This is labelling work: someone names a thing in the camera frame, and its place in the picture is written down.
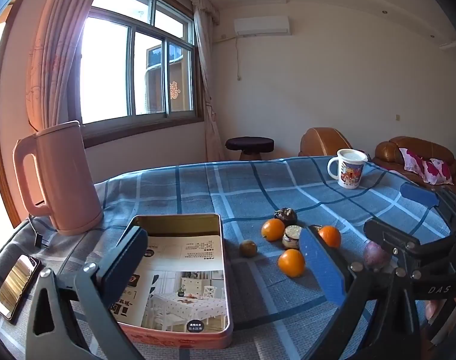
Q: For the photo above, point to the orange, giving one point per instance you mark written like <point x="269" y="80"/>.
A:
<point x="331" y="237"/>
<point x="273" y="229"/>
<point x="291" y="262"/>

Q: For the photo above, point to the printed paper leaflet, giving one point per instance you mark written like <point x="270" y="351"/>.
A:
<point x="190" y="281"/>

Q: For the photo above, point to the wide pink curtain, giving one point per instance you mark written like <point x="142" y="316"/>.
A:
<point x="59" y="45"/>

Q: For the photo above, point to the black smartphone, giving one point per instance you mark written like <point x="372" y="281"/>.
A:
<point x="16" y="285"/>

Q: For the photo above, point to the white mug lid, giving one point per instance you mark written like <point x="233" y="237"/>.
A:
<point x="351" y="154"/>

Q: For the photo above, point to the white air conditioner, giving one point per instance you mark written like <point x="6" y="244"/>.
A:
<point x="261" y="25"/>

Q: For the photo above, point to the person's right hand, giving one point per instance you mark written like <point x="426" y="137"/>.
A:
<point x="432" y="309"/>

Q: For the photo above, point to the dark round stool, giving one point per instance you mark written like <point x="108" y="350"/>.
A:
<point x="249" y="143"/>

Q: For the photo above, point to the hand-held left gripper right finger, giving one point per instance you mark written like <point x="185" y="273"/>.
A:
<point x="321" y="266"/>

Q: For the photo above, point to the brown leather sofa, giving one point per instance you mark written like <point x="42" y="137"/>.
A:
<point x="389" y="153"/>

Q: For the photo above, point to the sesame topped round cake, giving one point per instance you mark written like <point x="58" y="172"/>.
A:
<point x="291" y="237"/>

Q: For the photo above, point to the white printed mug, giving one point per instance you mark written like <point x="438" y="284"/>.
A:
<point x="349" y="174"/>

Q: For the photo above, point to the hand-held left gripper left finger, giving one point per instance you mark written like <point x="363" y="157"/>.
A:
<point x="126" y="266"/>

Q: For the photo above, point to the blue plaid tablecloth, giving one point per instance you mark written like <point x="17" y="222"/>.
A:
<point x="213" y="195"/>

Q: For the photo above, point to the brown kiwi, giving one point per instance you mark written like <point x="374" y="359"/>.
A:
<point x="247" y="248"/>

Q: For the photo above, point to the red window decoration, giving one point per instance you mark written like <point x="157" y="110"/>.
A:
<point x="174" y="90"/>

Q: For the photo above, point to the brown leather armchair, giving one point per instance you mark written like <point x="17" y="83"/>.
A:
<point x="321" y="142"/>

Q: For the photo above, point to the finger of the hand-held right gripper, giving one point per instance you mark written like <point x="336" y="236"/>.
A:
<point x="419" y="195"/>
<point x="389" y="232"/>

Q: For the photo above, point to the rectangular metal tin box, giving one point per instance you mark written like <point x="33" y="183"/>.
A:
<point x="175" y="227"/>

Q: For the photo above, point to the sliding glass window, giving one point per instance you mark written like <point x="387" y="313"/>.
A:
<point x="131" y="67"/>

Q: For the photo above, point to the pink electric kettle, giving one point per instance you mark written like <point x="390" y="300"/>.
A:
<point x="63" y="180"/>

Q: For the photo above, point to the pink floral pillow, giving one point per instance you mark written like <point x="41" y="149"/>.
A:
<point x="426" y="167"/>

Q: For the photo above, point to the purple passion fruit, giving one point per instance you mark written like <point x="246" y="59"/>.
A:
<point x="374" y="255"/>

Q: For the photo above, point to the black power plug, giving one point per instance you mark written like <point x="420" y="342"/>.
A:
<point x="40" y="240"/>

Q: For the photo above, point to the narrow pink curtain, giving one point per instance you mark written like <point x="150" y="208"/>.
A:
<point x="209" y="120"/>

